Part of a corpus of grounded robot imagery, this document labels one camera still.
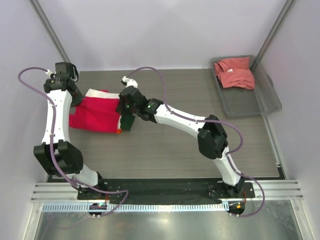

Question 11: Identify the dark green t-shirt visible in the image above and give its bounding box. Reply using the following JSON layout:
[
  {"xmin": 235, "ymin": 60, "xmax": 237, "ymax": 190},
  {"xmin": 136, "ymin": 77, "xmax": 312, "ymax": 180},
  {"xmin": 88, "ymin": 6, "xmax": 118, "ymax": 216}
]
[{"xmin": 120, "ymin": 115, "xmax": 135, "ymax": 131}]

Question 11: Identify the red t-shirt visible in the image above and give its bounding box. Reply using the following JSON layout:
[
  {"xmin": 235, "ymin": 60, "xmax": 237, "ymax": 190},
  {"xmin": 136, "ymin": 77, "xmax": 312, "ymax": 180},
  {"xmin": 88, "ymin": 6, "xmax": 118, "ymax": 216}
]
[{"xmin": 69, "ymin": 88, "xmax": 122, "ymax": 134}]

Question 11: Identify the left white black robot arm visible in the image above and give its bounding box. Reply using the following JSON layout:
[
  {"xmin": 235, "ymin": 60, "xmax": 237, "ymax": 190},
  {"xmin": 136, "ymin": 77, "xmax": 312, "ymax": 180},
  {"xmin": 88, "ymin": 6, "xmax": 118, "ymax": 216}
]
[{"xmin": 33, "ymin": 62, "xmax": 107, "ymax": 200}]

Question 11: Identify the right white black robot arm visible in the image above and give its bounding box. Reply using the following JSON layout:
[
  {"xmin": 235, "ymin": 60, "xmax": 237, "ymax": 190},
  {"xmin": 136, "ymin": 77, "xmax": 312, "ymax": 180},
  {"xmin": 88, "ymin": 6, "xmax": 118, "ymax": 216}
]
[{"xmin": 116, "ymin": 86, "xmax": 245, "ymax": 198}]

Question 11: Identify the grey plastic tray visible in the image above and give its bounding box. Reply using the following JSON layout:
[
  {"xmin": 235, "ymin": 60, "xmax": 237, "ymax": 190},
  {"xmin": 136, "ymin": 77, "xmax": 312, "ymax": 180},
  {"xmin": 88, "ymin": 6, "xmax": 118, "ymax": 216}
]
[{"xmin": 210, "ymin": 55, "xmax": 282, "ymax": 118}]

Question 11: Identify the salmon pink t-shirt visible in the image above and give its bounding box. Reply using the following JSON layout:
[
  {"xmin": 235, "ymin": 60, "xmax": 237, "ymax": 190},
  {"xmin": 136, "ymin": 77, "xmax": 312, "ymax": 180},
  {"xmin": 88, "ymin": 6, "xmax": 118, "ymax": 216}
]
[{"xmin": 212, "ymin": 56, "xmax": 256, "ymax": 90}]

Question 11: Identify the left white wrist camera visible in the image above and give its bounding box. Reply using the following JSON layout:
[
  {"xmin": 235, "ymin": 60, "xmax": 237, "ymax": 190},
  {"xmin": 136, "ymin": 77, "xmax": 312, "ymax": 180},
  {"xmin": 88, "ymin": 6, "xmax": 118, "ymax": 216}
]
[{"xmin": 45, "ymin": 69, "xmax": 56, "ymax": 78}]

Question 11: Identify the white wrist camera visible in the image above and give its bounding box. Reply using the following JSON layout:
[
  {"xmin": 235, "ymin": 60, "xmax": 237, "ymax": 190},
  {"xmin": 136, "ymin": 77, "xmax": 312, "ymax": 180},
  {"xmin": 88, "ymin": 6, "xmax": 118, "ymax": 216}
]
[
  {"xmin": 121, "ymin": 76, "xmax": 138, "ymax": 88},
  {"xmin": 45, "ymin": 69, "xmax": 56, "ymax": 78}
]

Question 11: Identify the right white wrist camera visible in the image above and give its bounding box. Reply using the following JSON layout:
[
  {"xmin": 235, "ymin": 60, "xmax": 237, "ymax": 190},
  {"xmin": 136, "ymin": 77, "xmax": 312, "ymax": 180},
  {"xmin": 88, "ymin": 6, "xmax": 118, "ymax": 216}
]
[{"xmin": 121, "ymin": 76, "xmax": 138, "ymax": 88}]

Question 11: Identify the left aluminium corner post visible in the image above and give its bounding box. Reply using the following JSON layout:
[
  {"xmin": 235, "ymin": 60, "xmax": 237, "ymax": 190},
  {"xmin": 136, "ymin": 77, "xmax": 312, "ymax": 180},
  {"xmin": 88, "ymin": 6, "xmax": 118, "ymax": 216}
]
[{"xmin": 29, "ymin": 0, "xmax": 70, "ymax": 62}]

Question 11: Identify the aluminium corner post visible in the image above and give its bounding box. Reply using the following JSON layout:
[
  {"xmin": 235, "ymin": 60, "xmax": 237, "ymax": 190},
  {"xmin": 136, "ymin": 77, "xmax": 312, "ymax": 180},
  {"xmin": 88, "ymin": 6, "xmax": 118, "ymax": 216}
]
[
  {"xmin": 250, "ymin": 0, "xmax": 297, "ymax": 72},
  {"xmin": 29, "ymin": 0, "xmax": 70, "ymax": 62}
]

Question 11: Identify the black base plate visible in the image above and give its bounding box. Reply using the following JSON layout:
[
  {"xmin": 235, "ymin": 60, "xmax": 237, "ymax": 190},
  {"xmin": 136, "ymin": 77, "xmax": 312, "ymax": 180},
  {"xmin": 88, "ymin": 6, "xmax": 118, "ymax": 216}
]
[{"xmin": 77, "ymin": 178, "xmax": 256, "ymax": 205}]

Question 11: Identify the slotted cable duct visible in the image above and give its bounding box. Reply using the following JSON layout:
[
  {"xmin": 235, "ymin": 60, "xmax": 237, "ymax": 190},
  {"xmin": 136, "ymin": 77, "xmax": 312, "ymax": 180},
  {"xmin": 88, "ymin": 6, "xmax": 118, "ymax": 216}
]
[{"xmin": 42, "ymin": 202, "xmax": 229, "ymax": 213}]

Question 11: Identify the right aluminium corner post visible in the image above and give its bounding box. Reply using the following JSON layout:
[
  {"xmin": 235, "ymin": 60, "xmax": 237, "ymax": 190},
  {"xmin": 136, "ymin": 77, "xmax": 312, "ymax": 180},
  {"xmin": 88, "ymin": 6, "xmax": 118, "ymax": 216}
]
[{"xmin": 250, "ymin": 0, "xmax": 297, "ymax": 72}]

